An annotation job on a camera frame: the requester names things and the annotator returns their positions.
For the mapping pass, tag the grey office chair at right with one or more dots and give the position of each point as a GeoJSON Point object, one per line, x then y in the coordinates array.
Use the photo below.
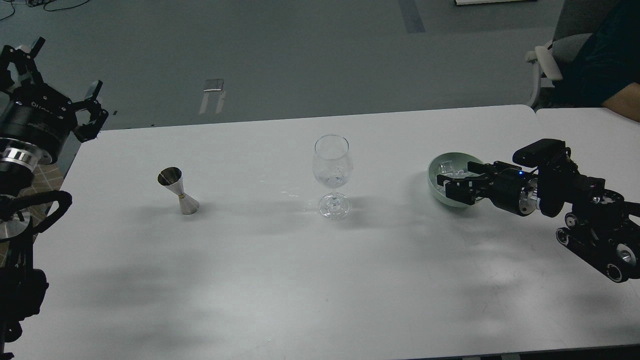
{"type": "Point", "coordinates": [577, 21]}

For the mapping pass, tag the clear ice cubes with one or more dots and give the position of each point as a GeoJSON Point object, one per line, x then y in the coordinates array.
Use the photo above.
{"type": "Point", "coordinates": [449, 169]}

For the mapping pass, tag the steel double jigger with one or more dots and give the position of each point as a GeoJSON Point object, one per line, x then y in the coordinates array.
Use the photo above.
{"type": "Point", "coordinates": [171, 178]}

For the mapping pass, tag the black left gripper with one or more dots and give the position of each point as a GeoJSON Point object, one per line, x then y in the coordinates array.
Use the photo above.
{"type": "Point", "coordinates": [37, 119]}

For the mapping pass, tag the clear wine glass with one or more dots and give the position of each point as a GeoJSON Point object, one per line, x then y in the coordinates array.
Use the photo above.
{"type": "Point", "coordinates": [332, 168]}

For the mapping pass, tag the person in teal sweater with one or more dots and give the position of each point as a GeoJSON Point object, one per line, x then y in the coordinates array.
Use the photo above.
{"type": "Point", "coordinates": [606, 70]}

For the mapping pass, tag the beige checkered cloth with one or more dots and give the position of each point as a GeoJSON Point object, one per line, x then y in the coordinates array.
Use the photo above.
{"type": "Point", "coordinates": [46, 178]}

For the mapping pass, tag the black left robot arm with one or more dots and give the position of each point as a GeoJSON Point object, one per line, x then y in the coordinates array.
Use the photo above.
{"type": "Point", "coordinates": [24, 287]}

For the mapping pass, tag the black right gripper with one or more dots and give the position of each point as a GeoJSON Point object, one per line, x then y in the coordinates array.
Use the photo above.
{"type": "Point", "coordinates": [506, 185]}

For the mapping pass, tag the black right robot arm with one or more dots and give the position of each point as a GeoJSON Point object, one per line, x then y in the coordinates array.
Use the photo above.
{"type": "Point", "coordinates": [599, 227]}

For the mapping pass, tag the green bowl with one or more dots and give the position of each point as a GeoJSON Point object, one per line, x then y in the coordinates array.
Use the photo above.
{"type": "Point", "coordinates": [438, 191]}

